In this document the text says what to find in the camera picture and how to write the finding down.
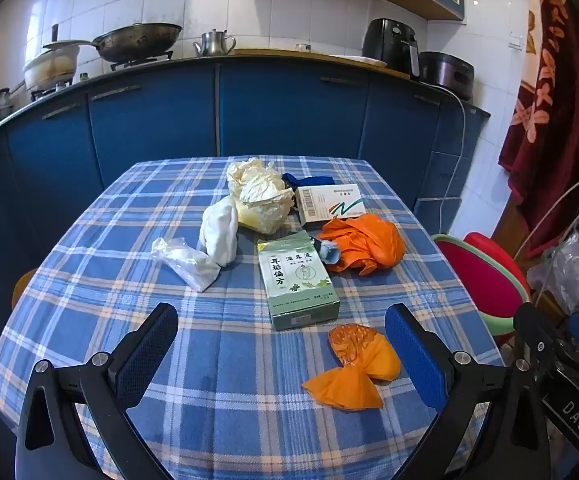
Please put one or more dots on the dark rice cooker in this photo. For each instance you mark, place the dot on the dark rice cooker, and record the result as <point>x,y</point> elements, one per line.
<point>447,75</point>

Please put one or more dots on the yellow bucket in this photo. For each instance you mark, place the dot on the yellow bucket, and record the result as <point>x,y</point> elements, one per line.
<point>23,287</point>

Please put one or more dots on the red plastic stool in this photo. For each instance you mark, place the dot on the red plastic stool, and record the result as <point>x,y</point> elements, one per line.
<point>499,252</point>

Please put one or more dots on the steel kettle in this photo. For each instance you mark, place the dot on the steel kettle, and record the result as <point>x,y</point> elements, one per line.
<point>213,44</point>

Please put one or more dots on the white wall switch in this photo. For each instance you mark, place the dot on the white wall switch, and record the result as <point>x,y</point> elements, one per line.
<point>515,42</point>

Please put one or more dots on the pale yellow wrapper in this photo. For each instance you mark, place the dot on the pale yellow wrapper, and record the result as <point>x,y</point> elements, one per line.
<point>264,217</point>

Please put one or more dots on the white cardboard box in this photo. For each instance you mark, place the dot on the white cardboard box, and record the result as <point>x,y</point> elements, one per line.
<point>332,202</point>

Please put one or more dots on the large clear plastic bag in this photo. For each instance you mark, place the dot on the large clear plastic bag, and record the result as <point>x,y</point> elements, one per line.
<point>574,280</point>

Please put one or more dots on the small blue-grey wrapper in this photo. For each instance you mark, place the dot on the small blue-grey wrapper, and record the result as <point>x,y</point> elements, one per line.
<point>330,251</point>

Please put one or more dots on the white plate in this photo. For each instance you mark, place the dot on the white plate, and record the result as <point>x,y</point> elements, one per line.
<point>364,61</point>

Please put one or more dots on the dark metal wok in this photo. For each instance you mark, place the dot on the dark metal wok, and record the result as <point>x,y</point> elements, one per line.
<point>139,40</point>

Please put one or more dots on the small orange plastic bag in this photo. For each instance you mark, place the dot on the small orange plastic bag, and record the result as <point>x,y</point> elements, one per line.
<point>354,375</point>

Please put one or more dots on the gas stove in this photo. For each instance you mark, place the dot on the gas stove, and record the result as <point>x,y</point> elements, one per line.
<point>139,62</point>

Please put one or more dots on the black air fryer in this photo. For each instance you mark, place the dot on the black air fryer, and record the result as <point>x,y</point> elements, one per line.
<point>387,45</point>

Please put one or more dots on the blue kitchen base cabinet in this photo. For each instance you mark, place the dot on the blue kitchen base cabinet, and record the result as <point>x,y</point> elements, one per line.
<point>169,120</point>

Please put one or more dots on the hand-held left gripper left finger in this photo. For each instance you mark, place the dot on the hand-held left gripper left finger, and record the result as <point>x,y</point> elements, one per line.
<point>144,357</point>

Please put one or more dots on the white pot with lid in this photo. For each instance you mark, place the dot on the white pot with lid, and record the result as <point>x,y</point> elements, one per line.
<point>51,67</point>

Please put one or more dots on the red basin with green rim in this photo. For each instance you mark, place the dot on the red basin with green rim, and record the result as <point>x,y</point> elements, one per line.
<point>464,265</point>

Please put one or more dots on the green cardboard box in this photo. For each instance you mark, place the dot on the green cardboard box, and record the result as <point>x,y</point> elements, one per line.
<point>299,285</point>

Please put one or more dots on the white knitted cloth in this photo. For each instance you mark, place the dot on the white knitted cloth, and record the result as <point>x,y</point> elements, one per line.
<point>219,235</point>

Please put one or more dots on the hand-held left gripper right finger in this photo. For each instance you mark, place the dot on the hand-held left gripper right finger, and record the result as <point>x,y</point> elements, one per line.
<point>414,360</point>

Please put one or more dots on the blue plaid tablecloth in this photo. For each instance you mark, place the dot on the blue plaid tablecloth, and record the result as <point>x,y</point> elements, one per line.
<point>194,260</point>

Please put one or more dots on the red patterned curtain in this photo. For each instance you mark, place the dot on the red patterned curtain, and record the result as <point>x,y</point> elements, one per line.
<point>564,110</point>

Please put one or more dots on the large orange plastic bag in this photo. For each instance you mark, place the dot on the large orange plastic bag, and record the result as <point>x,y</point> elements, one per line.
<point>369,245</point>

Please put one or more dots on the small metal tin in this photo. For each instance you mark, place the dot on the small metal tin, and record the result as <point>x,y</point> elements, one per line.
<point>303,47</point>

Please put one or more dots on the blue cloth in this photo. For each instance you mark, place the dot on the blue cloth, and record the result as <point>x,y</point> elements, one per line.
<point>309,180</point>

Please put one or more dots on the cream paper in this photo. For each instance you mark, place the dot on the cream paper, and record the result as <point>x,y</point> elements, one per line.
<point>257,180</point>

